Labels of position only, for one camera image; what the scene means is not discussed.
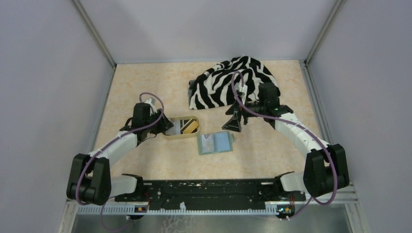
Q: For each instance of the beige oval card tray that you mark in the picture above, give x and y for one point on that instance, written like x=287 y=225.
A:
x=181 y=136

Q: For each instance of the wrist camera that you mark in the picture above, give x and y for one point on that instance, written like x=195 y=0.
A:
x=151 y=102
x=242 y=92

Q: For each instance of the white slotted cable duct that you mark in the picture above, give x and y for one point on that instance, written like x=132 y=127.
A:
x=131 y=209

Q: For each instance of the aluminium frame rail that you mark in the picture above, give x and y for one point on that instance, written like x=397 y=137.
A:
x=212 y=193

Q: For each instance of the light blue card holder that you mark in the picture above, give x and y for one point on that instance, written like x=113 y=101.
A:
x=222 y=140

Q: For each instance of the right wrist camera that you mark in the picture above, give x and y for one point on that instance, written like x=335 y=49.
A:
x=242 y=92

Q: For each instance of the grey patterned card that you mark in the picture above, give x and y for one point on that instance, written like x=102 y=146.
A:
x=207 y=143

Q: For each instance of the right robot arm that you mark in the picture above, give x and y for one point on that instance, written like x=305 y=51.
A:
x=325 y=170

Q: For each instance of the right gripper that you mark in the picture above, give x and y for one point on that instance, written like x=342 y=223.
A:
x=233 y=124

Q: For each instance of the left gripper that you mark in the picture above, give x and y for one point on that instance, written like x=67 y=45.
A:
x=164 y=124

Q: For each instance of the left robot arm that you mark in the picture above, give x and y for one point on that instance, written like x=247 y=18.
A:
x=90 y=180

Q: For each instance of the silver VIP card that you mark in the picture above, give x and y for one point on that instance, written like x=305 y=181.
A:
x=175 y=130

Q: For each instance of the zebra striped cloth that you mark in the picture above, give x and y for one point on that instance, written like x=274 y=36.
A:
x=212 y=88

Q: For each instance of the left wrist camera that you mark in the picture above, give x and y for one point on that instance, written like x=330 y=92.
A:
x=151 y=102

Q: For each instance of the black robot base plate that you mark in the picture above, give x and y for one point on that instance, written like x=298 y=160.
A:
x=209 y=194

